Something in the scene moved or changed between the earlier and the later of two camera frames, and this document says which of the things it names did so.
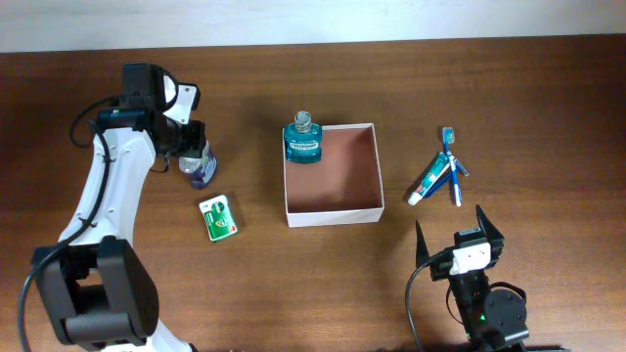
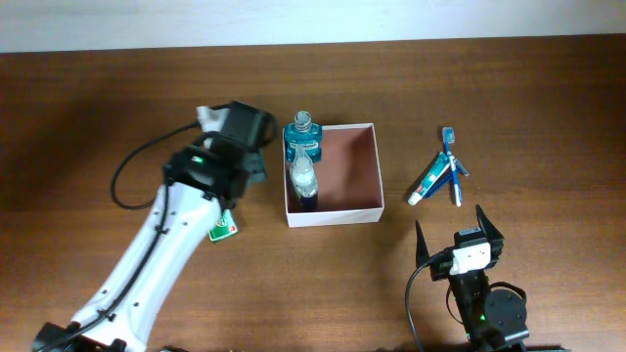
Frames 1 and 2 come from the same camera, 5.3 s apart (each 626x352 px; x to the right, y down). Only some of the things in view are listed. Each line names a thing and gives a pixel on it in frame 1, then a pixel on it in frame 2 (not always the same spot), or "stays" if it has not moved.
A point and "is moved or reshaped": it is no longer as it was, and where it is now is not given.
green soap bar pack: (219, 218) stays
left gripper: (196, 142) to (260, 166)
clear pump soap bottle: (201, 169) is moved or reshaped
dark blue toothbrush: (445, 178) stays
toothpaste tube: (442, 163) stays
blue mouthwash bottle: (302, 140) stays
